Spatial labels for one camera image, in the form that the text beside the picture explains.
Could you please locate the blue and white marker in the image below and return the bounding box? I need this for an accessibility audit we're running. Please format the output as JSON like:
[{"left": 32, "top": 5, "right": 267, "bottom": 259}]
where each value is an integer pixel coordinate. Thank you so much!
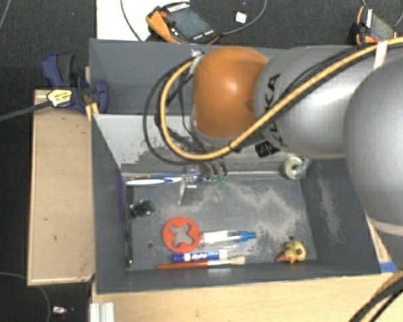
[{"left": 170, "top": 250, "right": 229, "bottom": 264}]

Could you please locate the black and green toy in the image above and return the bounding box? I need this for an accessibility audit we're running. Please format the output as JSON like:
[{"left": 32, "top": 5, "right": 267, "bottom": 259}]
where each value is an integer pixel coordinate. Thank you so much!
[{"left": 130, "top": 199, "right": 156, "bottom": 219}]

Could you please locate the orange handled brush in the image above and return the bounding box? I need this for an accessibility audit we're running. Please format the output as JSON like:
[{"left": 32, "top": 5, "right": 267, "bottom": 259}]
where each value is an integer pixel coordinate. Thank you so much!
[{"left": 156, "top": 256, "right": 247, "bottom": 270}]

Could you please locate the yellow toy duck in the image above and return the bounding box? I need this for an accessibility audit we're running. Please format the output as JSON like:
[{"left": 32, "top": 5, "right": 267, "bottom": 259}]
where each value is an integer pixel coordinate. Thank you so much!
[{"left": 275, "top": 240, "right": 307, "bottom": 265}]

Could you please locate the orange disc with cross hole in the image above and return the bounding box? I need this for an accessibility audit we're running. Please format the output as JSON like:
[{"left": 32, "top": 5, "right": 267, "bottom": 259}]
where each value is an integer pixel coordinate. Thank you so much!
[{"left": 162, "top": 217, "right": 203, "bottom": 253}]

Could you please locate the clear tape roll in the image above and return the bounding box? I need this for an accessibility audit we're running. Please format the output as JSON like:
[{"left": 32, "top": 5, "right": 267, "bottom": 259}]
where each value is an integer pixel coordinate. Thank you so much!
[{"left": 283, "top": 156, "right": 312, "bottom": 181}]

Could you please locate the grey metal bin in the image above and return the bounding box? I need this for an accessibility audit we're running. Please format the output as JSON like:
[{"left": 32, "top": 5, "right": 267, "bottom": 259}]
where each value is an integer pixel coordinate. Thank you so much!
[{"left": 87, "top": 38, "right": 382, "bottom": 294}]

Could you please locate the clear spray bottle blue cap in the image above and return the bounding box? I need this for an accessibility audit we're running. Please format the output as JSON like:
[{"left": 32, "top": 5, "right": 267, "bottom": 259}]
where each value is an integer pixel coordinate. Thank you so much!
[{"left": 197, "top": 229, "right": 258, "bottom": 250}]

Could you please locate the pale wood board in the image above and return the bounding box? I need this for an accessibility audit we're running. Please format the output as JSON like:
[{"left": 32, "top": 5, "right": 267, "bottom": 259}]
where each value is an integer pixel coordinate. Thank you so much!
[{"left": 27, "top": 89, "right": 97, "bottom": 286}]

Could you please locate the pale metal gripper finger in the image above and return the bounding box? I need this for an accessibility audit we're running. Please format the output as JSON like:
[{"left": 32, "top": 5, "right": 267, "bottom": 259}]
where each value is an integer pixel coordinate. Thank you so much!
[{"left": 178, "top": 182, "right": 190, "bottom": 207}]

